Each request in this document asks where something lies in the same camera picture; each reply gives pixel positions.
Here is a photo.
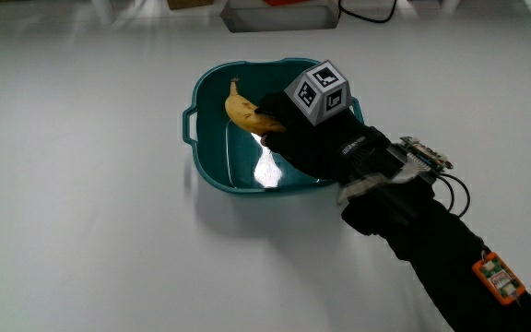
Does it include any orange sensor module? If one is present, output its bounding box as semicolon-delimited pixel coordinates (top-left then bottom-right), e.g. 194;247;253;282
471;251;527;307

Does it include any yellow banana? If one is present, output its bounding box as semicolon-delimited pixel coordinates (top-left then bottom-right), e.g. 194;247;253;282
224;77;289;136

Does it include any black cable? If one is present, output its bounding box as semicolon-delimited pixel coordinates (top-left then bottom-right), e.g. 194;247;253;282
337;0;399;25

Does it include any person's right hand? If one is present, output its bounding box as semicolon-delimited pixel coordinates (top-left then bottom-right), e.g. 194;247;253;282
254;59;392;184

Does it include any teal plastic basin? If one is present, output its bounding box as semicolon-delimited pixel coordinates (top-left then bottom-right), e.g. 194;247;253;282
182;57;365;196

